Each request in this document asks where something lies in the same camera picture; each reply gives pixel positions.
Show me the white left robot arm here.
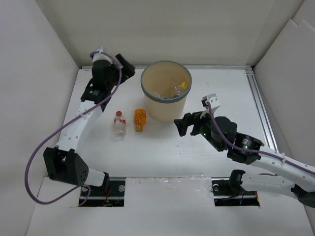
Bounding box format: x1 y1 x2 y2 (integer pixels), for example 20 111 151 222
43 50 135 195

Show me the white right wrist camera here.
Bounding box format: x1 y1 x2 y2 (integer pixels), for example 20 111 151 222
201 93 221 113

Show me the beige bin with grey rim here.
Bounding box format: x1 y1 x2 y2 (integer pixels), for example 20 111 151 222
140 60 192 122

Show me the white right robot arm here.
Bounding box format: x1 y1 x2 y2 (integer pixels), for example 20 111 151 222
174 112 315 208

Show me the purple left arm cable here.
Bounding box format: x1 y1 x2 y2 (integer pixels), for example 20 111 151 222
24 51 124 206

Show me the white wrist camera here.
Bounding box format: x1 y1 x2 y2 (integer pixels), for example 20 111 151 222
201 93 221 113
90 47 112 63

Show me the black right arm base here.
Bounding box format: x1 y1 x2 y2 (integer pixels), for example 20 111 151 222
210 170 260 207

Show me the yellow cap orange label bottle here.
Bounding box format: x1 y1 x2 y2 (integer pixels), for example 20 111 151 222
173 82 189 97

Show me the clear bottle dark blue label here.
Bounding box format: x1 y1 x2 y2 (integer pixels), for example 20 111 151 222
153 90 173 100

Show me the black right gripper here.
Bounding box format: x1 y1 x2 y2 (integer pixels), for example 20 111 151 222
174 107 224 151

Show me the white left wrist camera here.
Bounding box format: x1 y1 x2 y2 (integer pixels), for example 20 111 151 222
90 47 112 63

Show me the small red cap bottle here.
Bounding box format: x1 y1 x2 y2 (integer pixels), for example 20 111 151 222
113 111 126 141

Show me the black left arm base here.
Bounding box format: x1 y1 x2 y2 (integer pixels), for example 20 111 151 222
78 178 126 207

